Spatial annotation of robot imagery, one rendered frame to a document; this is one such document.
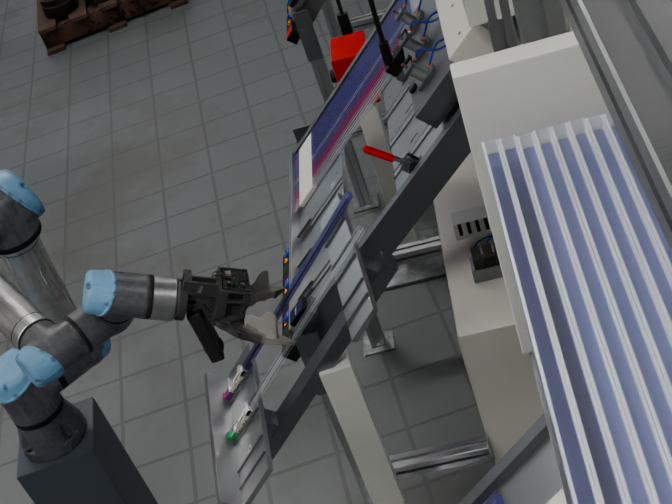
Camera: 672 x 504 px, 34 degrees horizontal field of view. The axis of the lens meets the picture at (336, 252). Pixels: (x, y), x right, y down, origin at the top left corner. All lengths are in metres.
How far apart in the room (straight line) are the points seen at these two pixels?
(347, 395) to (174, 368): 1.49
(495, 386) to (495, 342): 0.13
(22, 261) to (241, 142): 2.22
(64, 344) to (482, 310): 0.88
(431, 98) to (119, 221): 2.42
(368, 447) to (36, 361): 0.65
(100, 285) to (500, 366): 0.91
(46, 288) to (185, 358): 1.21
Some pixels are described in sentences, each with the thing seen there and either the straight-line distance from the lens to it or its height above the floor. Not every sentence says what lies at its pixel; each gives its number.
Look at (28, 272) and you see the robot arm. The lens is 2.29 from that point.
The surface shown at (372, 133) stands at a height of 0.50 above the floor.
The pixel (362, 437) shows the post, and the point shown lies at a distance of 2.11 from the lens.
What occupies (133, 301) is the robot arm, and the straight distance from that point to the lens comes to 1.83.
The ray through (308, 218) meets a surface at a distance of 2.50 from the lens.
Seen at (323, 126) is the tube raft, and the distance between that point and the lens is 2.65.
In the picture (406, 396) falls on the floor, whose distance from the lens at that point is 3.07.
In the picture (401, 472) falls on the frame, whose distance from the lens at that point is 2.50.
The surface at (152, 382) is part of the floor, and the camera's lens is 3.45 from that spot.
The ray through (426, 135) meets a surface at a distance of 2.07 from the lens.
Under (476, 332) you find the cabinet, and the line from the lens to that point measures 2.27.
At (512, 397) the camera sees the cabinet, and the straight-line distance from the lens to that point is 2.41.
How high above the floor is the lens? 2.16
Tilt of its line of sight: 37 degrees down
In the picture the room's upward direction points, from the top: 20 degrees counter-clockwise
